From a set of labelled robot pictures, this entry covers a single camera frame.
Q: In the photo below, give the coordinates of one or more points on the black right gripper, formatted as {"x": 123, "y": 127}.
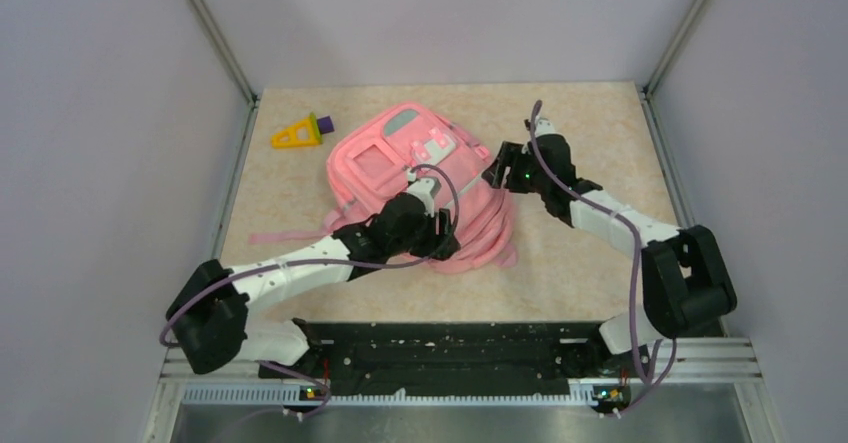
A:
{"x": 509, "y": 156}

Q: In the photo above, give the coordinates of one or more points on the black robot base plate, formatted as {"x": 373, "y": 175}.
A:
{"x": 458, "y": 359}

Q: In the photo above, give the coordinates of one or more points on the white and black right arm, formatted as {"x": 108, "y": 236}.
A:
{"x": 680, "y": 280}

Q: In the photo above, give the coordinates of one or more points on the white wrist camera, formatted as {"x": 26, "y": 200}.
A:
{"x": 425, "y": 189}
{"x": 539, "y": 127}

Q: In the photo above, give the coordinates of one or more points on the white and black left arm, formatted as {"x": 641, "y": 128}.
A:
{"x": 210, "y": 318}

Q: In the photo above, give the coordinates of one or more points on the yellow and purple toy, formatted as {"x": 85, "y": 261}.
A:
{"x": 307, "y": 132}

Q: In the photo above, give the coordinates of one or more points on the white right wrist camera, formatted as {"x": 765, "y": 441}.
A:
{"x": 539, "y": 127}

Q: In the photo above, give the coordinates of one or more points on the aluminium frame rail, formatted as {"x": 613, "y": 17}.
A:
{"x": 714, "y": 393}

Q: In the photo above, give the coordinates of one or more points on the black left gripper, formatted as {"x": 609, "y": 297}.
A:
{"x": 435, "y": 242}

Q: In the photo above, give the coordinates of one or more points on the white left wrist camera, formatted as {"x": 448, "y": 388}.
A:
{"x": 425, "y": 189}

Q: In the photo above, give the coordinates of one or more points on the pink student backpack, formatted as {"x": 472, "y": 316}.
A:
{"x": 369, "y": 166}

